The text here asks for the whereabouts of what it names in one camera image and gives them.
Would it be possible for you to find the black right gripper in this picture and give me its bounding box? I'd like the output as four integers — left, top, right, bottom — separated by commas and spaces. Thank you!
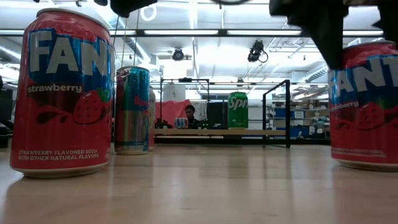
269, 0, 349, 70

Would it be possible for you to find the blue silver Red Bull can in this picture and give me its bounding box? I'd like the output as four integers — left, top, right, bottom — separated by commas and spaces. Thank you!
114, 65, 150, 156

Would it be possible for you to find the red strawberry Fanta can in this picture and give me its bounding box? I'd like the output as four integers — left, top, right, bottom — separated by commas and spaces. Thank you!
328, 40, 398, 172
9, 7, 116, 179

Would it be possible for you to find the green Sprite can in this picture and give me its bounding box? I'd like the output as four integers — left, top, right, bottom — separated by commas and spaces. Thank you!
227, 91, 249, 130

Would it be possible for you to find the round black ceiling fixture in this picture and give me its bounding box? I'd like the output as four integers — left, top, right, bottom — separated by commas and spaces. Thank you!
172, 47, 185, 62

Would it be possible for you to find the black overhead rig beam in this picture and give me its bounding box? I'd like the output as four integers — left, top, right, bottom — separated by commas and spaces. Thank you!
0, 29, 385, 37

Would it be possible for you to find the white background box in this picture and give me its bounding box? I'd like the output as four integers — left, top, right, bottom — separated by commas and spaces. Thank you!
162, 83, 187, 102

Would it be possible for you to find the shelving with blue bins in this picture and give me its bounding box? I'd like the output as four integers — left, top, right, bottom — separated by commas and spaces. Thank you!
269, 104, 331, 139

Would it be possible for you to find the pink cloth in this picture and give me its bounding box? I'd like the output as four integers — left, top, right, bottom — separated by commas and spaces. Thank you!
154, 99, 192, 127

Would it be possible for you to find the person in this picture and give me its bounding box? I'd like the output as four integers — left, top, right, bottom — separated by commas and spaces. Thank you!
183, 104, 200, 130

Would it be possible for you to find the white patterned cloth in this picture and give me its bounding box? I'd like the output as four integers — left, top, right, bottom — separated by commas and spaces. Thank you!
191, 101, 208, 123

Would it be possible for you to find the small background can pack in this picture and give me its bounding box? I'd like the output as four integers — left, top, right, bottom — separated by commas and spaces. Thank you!
174, 117, 189, 129

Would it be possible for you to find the black background monitor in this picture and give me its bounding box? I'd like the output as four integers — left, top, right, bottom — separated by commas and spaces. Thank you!
206, 101, 228, 130

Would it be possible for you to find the black ceiling camera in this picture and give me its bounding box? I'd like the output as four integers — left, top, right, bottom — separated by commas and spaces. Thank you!
247, 39, 269, 63

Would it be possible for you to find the wooden shelf with black frame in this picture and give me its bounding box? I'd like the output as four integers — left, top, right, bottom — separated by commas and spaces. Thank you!
154, 79, 291, 149

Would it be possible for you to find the black metal table frame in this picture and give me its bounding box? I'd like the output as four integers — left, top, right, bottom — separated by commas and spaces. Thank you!
154, 136, 331, 146

